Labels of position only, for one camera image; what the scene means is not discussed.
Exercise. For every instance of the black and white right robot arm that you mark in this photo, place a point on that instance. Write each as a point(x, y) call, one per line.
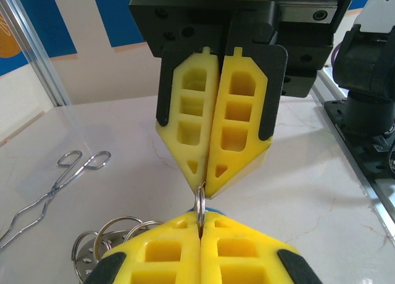
point(367, 65)

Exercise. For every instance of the aluminium mounting rail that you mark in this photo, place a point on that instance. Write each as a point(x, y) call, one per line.
point(379, 200)

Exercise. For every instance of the aluminium frame post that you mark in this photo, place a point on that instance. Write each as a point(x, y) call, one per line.
point(35, 46)

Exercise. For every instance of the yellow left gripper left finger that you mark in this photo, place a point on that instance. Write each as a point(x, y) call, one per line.
point(154, 259)

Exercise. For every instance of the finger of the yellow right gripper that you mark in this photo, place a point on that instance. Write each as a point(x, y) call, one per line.
point(172, 117)
point(262, 89)

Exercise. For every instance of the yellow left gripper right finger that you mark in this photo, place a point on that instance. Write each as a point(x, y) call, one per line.
point(247, 259)

